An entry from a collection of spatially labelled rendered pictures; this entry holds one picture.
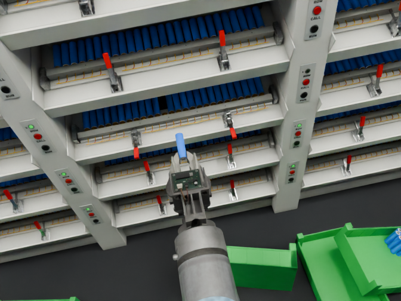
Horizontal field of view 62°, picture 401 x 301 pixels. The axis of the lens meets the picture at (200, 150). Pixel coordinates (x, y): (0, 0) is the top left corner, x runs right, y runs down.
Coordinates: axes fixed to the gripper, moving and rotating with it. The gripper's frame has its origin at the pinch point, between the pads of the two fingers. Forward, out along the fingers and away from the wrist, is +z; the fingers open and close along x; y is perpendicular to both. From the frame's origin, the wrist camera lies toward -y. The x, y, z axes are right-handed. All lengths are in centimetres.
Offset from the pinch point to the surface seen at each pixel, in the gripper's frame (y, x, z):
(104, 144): -10.5, 20.9, 19.1
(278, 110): -8.1, -29.9, 18.3
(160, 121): -6.6, 4.1, 20.4
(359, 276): -47, -47, -20
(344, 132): -25, -55, 20
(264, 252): -41.3, -20.1, -8.8
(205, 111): -5.9, -8.8, 20.4
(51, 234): -51, 51, 17
